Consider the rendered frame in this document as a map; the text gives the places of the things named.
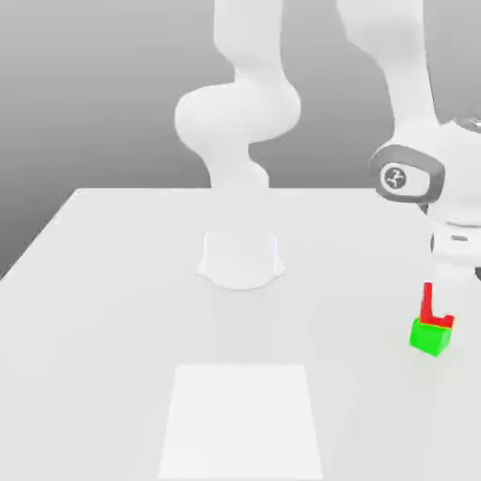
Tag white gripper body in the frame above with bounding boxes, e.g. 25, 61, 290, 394
429, 224, 481, 267

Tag small red cube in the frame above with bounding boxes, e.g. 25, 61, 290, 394
419, 282, 457, 329

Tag small green cube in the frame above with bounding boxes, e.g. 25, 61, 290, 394
408, 317, 454, 358

